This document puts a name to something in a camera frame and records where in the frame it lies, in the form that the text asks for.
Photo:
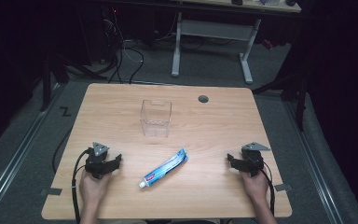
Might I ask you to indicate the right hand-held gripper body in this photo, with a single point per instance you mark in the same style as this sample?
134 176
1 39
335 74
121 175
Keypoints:
252 160

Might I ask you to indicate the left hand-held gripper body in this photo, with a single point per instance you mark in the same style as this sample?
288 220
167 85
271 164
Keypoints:
97 161

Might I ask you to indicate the blue and white toothpaste tube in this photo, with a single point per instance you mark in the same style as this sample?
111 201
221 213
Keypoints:
164 168

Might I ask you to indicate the clear plastic container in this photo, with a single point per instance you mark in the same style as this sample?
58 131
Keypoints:
155 119

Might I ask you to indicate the person's right hand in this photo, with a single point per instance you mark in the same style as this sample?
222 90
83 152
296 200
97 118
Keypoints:
254 186

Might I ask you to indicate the person's left hand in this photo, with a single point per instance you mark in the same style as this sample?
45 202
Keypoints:
93 188

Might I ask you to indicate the grey tape strip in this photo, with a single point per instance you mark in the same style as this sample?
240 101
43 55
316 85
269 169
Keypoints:
52 191
282 187

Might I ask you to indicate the dark round table grommet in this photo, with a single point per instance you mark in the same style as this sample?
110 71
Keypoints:
203 99

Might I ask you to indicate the black metal stand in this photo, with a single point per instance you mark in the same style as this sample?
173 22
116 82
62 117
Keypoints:
46 87
300 102

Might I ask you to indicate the red object under desk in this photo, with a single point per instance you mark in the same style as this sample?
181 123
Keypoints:
268 44

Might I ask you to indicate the desk with white legs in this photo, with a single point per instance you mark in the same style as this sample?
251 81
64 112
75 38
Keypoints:
214 29

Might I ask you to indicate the small dark object on desk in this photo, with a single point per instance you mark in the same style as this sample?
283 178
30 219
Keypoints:
236 2

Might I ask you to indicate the pale object on desk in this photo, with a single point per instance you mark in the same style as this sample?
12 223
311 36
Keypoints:
269 2

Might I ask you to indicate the round dark object on desk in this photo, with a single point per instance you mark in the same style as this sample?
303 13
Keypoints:
291 2

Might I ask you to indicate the metal floor rail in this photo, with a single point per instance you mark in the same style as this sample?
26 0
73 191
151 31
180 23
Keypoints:
315 168
15 155

